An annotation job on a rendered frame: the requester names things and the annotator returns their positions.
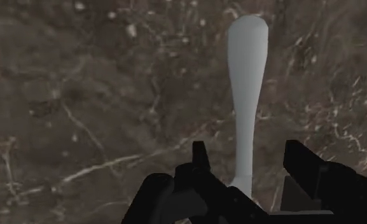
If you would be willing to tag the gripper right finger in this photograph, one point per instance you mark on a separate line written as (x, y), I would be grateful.
(325, 183)

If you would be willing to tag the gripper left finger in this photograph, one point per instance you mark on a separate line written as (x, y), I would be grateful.
(189, 192)

